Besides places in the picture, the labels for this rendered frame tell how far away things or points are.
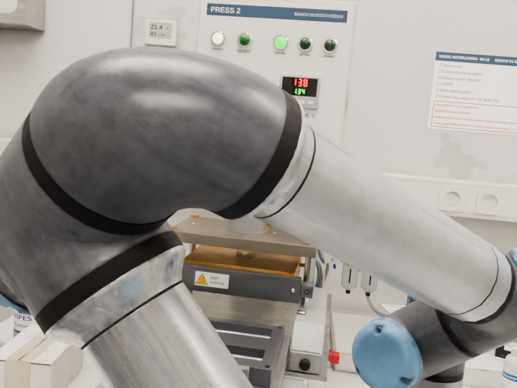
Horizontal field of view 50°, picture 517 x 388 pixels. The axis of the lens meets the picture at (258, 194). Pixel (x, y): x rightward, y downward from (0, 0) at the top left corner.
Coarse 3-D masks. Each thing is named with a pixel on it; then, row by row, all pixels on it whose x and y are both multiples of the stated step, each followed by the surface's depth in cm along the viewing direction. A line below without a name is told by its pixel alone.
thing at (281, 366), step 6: (288, 342) 87; (282, 348) 85; (288, 348) 85; (282, 354) 82; (288, 354) 87; (282, 360) 80; (240, 366) 68; (246, 366) 68; (276, 366) 78; (282, 366) 78; (246, 372) 67; (276, 372) 76; (282, 372) 78; (276, 378) 74; (282, 378) 79; (102, 384) 68; (276, 384) 73
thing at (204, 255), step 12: (192, 252) 105; (204, 252) 106; (216, 252) 107; (228, 252) 107; (240, 252) 104; (252, 252) 104; (204, 264) 98; (216, 264) 98; (228, 264) 98; (240, 264) 99; (252, 264) 99; (264, 264) 100; (276, 264) 101; (288, 264) 102; (300, 264) 107
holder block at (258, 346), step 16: (224, 320) 88; (224, 336) 81; (240, 336) 81; (256, 336) 86; (272, 336) 82; (240, 352) 78; (256, 352) 78; (272, 352) 77; (256, 368) 71; (272, 368) 72; (256, 384) 72
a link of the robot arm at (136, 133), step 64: (128, 64) 32; (192, 64) 33; (64, 128) 31; (128, 128) 31; (192, 128) 31; (256, 128) 32; (128, 192) 32; (192, 192) 33; (256, 192) 34; (320, 192) 36; (384, 192) 40; (384, 256) 41; (448, 256) 43; (512, 256) 51; (448, 320) 53; (512, 320) 49
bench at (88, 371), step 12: (0, 324) 141; (12, 324) 142; (0, 336) 133; (12, 336) 134; (84, 360) 124; (84, 372) 119; (336, 372) 130; (348, 372) 130; (72, 384) 113; (84, 384) 113; (96, 384) 114; (324, 384) 123; (336, 384) 123; (348, 384) 124; (360, 384) 124
